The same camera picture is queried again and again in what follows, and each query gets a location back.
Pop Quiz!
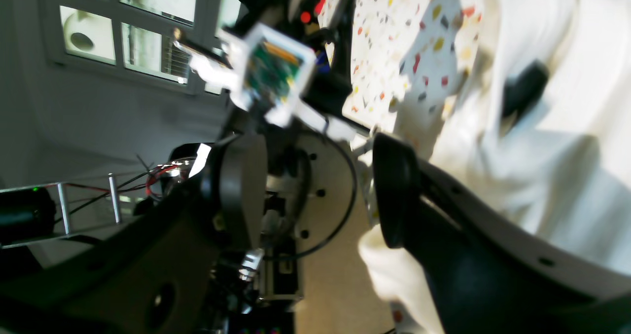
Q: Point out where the image-left right gripper white finger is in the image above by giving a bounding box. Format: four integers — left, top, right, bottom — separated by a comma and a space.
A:
266, 97, 370, 142

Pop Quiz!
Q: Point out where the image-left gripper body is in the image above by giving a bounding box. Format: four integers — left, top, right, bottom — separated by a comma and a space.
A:
256, 130, 362, 305

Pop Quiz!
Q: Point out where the image-left right gripper black finger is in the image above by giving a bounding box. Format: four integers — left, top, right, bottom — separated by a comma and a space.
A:
500, 61, 549, 119

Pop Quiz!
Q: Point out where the image-right right gripper dark finger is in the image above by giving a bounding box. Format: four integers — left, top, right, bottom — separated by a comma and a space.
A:
1, 135, 267, 334

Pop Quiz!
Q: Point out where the image-right right gripper white finger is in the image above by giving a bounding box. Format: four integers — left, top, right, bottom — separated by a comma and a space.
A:
372, 133, 631, 334

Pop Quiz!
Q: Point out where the white printed T-shirt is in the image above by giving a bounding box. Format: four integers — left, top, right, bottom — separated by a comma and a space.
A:
358, 0, 630, 334

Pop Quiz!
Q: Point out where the terrazzo patterned tablecloth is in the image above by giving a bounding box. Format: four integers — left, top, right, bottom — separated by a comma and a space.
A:
318, 0, 485, 128

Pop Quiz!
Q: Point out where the paned window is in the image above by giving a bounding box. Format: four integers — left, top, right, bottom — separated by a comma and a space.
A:
39, 0, 246, 95

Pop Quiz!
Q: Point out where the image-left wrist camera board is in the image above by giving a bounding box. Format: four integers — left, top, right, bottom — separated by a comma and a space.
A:
219, 23, 316, 127

